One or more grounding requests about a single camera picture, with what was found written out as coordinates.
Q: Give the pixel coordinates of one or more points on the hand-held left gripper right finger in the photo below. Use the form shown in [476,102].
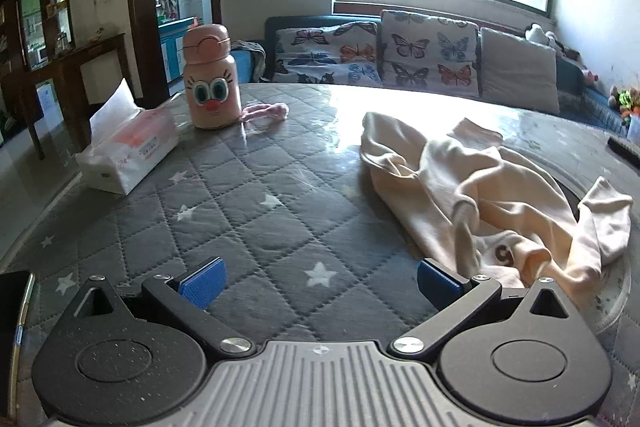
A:
[440,282]

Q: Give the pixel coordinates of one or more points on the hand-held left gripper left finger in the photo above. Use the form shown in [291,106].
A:
[202,282]

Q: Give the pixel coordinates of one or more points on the cream shirt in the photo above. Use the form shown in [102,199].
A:
[450,187]

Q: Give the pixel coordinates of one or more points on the white tissue pack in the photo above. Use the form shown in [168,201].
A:
[130,147]

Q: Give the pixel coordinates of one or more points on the pink hair band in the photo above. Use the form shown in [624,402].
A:
[265,109]

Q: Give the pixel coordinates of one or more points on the black smartphone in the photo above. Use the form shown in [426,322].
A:
[12,307]

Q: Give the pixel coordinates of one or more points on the pink cartoon face water bottle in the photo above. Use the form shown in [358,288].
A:
[210,77]

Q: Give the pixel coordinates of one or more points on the black remote control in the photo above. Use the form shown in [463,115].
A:
[625,149]

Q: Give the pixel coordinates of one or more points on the plain beige cushion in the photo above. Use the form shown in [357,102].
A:
[517,67]

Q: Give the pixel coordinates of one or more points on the square butterfly print cushion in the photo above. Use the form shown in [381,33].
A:
[425,52]

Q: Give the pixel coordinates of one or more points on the grey blanket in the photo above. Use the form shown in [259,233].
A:
[259,57]

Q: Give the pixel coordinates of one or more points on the blue storage cabinet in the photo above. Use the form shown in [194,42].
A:
[172,42]

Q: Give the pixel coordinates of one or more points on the small pink toy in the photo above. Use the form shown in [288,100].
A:
[590,77]

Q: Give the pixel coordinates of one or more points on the wide butterfly print cushion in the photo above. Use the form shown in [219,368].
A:
[325,52]

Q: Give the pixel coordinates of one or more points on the dark wooden sideboard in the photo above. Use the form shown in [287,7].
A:
[65,62]

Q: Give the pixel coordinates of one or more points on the green and orange toy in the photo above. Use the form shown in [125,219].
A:
[625,99]

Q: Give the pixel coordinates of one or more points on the dark blue sofa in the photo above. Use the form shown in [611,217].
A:
[272,27]

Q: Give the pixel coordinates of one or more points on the white plush toy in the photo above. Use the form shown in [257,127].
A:
[537,34]

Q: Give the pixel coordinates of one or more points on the dark wooden door frame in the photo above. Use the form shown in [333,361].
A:
[140,7]

